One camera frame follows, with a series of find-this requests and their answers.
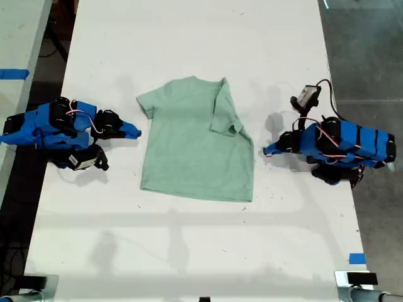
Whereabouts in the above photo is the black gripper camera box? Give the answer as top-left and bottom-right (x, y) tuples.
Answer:
(290, 84), (322, 109)
(66, 146), (101, 172)

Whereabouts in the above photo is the long blue tape strip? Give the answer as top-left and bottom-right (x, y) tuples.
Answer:
(0, 68), (31, 81)

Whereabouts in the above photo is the black camera stalk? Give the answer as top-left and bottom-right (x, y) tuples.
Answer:
(295, 105), (315, 130)
(94, 147), (110, 172)

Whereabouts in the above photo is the white metal table bracket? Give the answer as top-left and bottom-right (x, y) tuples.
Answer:
(334, 270), (375, 302)

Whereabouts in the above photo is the short blue tape strip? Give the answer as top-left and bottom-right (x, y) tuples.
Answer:
(348, 252), (367, 265)

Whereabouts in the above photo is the small black box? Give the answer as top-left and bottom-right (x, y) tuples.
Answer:
(22, 275), (48, 291)
(346, 272), (378, 286)

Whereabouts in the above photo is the thin black floor cable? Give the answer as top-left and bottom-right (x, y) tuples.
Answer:
(39, 17), (71, 62)

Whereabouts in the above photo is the black camera cable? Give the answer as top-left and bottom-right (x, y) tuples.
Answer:
(316, 78), (343, 120)

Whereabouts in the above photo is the grey metal table bracket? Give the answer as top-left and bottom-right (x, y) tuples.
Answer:
(12, 273), (60, 302)

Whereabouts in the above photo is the pale green T-shirt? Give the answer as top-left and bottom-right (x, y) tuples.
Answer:
(136, 75), (255, 203)

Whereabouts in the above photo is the white side table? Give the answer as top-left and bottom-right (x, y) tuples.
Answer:
(0, 0), (54, 202)

